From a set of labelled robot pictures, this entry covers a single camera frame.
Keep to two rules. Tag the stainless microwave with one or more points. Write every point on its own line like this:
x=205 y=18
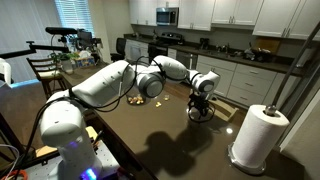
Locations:
x=167 y=16

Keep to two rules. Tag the black office chair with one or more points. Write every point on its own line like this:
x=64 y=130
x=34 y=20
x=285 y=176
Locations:
x=120 y=50

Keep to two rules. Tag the coffee maker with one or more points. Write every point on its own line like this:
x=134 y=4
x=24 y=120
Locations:
x=204 y=43

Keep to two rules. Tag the tissue box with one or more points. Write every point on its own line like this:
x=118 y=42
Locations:
x=85 y=62

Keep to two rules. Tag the black stove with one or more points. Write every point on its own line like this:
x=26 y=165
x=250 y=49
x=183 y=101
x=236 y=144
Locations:
x=161 y=44

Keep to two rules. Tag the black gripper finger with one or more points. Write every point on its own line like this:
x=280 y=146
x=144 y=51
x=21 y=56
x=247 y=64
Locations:
x=196 y=115
x=205 y=115

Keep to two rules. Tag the paper towel roll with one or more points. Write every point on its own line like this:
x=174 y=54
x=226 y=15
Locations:
x=257 y=136

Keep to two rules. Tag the wrapped cookies in basket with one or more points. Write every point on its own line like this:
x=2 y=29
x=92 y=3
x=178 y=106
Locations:
x=136 y=100

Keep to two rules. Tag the wooden dining chair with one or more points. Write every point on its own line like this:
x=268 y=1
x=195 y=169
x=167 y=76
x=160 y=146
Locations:
x=223 y=110

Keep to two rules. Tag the potted green plant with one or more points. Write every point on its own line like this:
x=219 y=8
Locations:
x=65 y=60

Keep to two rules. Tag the metal paper towel holder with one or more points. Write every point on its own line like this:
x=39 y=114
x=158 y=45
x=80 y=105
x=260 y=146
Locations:
x=271 y=109

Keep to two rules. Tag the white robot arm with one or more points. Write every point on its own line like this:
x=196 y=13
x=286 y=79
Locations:
x=62 y=123

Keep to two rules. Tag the black camera tripod arm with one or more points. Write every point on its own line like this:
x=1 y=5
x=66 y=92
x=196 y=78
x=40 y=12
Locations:
x=32 y=49

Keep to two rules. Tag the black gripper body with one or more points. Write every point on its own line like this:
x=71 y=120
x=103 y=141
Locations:
x=198 y=102

